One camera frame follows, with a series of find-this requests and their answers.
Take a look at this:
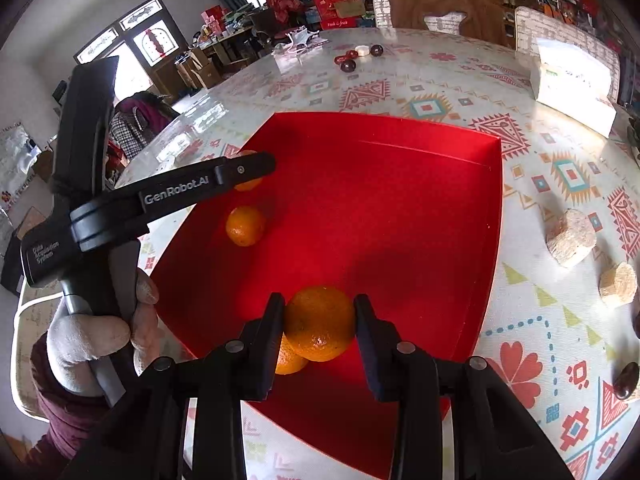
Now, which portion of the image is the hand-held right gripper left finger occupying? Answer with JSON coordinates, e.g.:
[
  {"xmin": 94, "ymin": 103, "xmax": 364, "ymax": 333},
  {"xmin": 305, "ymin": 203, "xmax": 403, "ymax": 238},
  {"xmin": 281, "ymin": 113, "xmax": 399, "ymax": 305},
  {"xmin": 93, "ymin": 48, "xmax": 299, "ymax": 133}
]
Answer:
[{"xmin": 57, "ymin": 292, "xmax": 287, "ymax": 480}]

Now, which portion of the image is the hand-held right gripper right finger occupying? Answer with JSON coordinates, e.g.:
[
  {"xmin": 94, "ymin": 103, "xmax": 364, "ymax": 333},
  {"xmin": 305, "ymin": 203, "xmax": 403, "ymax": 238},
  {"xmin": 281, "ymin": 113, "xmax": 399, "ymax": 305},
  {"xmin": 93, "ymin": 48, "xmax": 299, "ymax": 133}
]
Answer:
[{"xmin": 352, "ymin": 294, "xmax": 576, "ymax": 480}]

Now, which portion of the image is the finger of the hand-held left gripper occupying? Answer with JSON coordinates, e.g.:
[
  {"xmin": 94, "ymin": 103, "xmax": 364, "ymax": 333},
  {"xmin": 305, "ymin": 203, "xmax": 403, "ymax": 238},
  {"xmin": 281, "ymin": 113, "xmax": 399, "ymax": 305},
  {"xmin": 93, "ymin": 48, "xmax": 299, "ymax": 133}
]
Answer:
[{"xmin": 215, "ymin": 152, "xmax": 277, "ymax": 191}]

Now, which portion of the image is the orange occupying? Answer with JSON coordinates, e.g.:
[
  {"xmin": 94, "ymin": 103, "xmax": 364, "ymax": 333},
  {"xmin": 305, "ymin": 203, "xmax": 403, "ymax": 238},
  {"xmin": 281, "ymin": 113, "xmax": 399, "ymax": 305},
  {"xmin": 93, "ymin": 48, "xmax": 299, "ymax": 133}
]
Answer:
[
  {"xmin": 225, "ymin": 205, "xmax": 267, "ymax": 247},
  {"xmin": 232, "ymin": 149, "xmax": 265, "ymax": 192},
  {"xmin": 284, "ymin": 285, "xmax": 357, "ymax": 363},
  {"xmin": 275, "ymin": 332, "xmax": 310, "ymax": 376}
]

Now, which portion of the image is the red cardboard box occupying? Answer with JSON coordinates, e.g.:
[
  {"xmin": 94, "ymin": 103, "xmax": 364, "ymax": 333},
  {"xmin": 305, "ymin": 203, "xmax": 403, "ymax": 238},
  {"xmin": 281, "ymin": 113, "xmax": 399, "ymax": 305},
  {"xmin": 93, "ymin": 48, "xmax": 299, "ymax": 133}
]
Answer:
[{"xmin": 149, "ymin": 111, "xmax": 503, "ymax": 480}]

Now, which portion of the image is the puffed rice cake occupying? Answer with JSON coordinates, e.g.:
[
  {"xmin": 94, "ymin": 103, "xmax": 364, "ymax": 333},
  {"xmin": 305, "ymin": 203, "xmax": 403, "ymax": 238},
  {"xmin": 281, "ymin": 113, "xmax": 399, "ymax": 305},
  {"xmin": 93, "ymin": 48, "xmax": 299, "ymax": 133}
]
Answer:
[
  {"xmin": 599, "ymin": 261, "xmax": 639, "ymax": 308},
  {"xmin": 545, "ymin": 208, "xmax": 598, "ymax": 268}
]

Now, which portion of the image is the person's left forearm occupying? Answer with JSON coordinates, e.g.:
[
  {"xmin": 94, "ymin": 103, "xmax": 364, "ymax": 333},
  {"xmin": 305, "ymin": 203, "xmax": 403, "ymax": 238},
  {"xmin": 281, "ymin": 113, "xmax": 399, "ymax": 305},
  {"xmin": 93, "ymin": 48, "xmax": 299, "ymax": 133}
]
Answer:
[{"xmin": 29, "ymin": 335, "xmax": 121, "ymax": 462}]

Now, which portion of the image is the person's left hand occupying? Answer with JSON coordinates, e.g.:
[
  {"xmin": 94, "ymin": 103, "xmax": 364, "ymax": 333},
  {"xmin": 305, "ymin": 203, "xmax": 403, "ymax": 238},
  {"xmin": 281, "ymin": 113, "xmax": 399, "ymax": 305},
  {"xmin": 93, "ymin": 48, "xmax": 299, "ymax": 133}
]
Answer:
[{"xmin": 46, "ymin": 269, "xmax": 162, "ymax": 398}]

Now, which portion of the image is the white face mask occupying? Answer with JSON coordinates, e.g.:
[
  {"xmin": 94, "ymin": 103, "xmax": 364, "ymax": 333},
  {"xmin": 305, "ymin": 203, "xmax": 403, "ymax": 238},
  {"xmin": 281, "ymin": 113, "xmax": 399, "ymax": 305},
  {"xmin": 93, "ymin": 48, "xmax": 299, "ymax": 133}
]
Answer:
[{"xmin": 272, "ymin": 30, "xmax": 326, "ymax": 58}]

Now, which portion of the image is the patterned glass window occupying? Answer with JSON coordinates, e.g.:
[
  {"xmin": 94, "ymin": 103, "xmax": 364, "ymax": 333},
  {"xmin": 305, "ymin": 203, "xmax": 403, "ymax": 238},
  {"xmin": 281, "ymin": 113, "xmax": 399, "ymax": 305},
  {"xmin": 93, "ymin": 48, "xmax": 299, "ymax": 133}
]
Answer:
[{"xmin": 74, "ymin": 0, "xmax": 188, "ymax": 92}]

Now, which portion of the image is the red patterned cloth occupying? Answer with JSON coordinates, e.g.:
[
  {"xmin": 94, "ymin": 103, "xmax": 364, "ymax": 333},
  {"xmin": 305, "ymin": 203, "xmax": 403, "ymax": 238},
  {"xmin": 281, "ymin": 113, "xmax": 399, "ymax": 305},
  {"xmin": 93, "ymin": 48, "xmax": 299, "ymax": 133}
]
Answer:
[{"xmin": 266, "ymin": 0, "xmax": 305, "ymax": 17}]

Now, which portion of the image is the red gift box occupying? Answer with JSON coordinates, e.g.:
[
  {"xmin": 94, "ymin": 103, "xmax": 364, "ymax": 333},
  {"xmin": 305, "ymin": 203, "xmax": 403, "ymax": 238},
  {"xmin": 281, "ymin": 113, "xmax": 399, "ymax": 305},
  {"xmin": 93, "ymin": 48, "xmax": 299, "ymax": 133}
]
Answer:
[{"xmin": 314, "ymin": 0, "xmax": 373, "ymax": 31}]

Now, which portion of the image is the patterned tablecloth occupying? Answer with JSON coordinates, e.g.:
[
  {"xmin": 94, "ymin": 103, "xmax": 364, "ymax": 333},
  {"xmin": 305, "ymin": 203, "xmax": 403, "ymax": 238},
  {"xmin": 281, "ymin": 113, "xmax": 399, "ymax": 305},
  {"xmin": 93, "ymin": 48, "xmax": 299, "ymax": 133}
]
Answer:
[{"xmin": 107, "ymin": 25, "xmax": 640, "ymax": 480}]

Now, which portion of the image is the wooden chair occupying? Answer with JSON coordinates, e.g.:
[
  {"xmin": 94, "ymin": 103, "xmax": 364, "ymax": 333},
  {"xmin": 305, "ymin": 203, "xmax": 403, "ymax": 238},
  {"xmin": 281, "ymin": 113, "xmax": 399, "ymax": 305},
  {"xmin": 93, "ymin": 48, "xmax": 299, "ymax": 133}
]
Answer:
[{"xmin": 387, "ymin": 0, "xmax": 512, "ymax": 47}]

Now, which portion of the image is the white tissue box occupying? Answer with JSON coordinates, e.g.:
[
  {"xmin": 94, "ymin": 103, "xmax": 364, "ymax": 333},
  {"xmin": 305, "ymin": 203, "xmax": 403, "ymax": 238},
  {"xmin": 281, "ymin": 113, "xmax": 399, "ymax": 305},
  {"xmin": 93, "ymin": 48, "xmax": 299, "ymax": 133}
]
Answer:
[{"xmin": 530, "ymin": 35, "xmax": 618, "ymax": 137}]

